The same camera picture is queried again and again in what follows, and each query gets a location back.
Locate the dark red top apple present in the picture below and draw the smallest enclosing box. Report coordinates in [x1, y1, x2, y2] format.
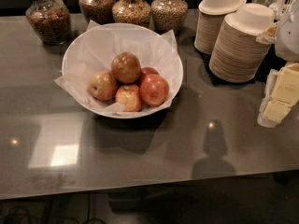
[111, 52, 141, 84]

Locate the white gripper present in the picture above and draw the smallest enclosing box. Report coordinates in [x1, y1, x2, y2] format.
[256, 0, 299, 128]

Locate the yellow-red front apple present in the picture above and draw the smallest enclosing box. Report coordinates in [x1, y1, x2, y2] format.
[115, 84, 142, 112]

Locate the white paper liner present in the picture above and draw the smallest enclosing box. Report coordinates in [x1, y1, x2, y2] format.
[53, 20, 178, 114]

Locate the front stack of paper bowls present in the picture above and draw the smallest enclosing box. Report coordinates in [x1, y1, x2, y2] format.
[209, 3, 274, 83]

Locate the yellow-red apple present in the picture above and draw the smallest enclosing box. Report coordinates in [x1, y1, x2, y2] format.
[88, 71, 119, 101]
[115, 84, 142, 112]

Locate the white bowl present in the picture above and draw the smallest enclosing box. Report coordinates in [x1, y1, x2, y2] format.
[61, 22, 184, 119]

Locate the red right apple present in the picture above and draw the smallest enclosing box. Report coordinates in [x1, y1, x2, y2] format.
[139, 74, 169, 106]

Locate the glass cereal jar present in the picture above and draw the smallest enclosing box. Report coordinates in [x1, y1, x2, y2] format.
[151, 0, 188, 35]
[112, 0, 151, 28]
[78, 0, 116, 24]
[25, 0, 71, 45]

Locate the stack of paper bowls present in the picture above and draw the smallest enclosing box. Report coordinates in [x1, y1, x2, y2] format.
[209, 3, 274, 83]
[194, 0, 247, 55]

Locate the rear stack of paper bowls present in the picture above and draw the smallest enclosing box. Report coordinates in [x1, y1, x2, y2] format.
[194, 0, 247, 55]

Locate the left glass cereal jar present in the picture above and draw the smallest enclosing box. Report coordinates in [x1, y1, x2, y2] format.
[25, 0, 71, 45]

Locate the red back apple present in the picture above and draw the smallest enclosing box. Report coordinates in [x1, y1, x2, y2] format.
[138, 67, 158, 83]

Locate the yellow-red left apple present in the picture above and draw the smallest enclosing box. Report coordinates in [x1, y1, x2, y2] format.
[88, 71, 119, 101]

